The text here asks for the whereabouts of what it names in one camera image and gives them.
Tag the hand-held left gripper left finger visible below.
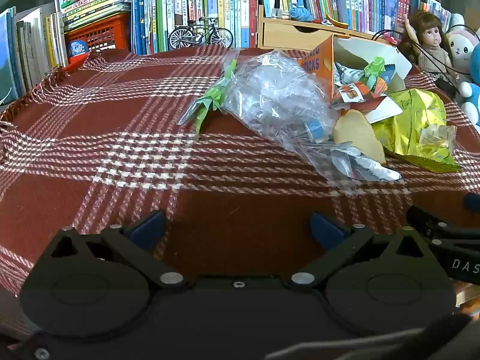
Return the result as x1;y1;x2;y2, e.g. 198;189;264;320
37;210;189;290

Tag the brown-haired doll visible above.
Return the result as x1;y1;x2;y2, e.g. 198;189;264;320
397;10;460;83

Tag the white pink plush bunny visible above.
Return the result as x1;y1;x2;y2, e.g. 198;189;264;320
446;26;480;74

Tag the orange burger print wrapper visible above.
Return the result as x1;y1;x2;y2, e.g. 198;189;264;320
332;82;389;107

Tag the blue round tin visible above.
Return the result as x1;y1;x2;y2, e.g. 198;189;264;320
67;40;89;58

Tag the long green plastic wrapper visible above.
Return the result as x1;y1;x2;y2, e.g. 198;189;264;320
178;58;241;139

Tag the red plastic tray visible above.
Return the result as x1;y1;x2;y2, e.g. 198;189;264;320
62;53;92;73

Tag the row of upright books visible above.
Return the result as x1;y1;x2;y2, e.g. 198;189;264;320
131;0;454;55

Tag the yellow green snack bag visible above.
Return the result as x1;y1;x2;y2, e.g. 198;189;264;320
373;88;464;173

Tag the orange curved wooden piece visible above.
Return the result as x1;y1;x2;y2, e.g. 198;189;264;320
324;15;349;29

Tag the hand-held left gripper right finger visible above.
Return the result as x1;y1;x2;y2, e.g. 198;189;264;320
287;211;437;290

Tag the black white patterned wrapper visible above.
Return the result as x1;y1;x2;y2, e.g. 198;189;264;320
334;62;361;83

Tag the orange snack box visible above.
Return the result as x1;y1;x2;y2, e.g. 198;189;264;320
297;34;413;109

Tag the red white plaid blanket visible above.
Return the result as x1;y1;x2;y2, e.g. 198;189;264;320
0;44;480;297

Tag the white paper card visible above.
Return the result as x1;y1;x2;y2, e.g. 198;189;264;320
360;95;404;124

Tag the crumpled clear wrapper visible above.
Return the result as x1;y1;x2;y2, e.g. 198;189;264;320
420;124;456;151

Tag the wooden drawer organizer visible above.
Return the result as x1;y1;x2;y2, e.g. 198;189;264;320
257;5;398;51

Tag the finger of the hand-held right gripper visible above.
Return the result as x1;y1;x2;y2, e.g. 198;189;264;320
463;192;480;213
406;205;464;243

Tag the silver foil wrapper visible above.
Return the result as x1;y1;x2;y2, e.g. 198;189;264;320
326;146;402;182

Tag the small blue silver packet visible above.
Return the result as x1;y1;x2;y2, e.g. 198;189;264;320
305;120;325;141

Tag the row of thin leaning booklets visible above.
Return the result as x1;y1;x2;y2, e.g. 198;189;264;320
0;5;68;106

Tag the thin black cord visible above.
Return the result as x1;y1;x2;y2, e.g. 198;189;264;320
371;24;480;76

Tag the miniature bicycle model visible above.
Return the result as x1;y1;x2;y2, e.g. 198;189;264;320
167;17;234;50

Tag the blue cat plush toy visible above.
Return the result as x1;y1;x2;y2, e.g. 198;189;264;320
457;43;480;126

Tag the clear plastic bag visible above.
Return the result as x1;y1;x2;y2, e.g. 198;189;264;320
215;49;362;196

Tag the blue orange wrapper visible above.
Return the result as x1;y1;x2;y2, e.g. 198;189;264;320
369;65;398;94

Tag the red plastic crate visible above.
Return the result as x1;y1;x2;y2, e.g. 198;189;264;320
64;12;132;51

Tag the stack of flat picture books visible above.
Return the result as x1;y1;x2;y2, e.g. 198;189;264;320
59;0;133;31

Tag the blue yarn ball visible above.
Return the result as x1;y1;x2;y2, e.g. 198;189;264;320
289;3;314;22

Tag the bread slice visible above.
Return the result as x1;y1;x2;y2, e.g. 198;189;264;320
333;109;388;166

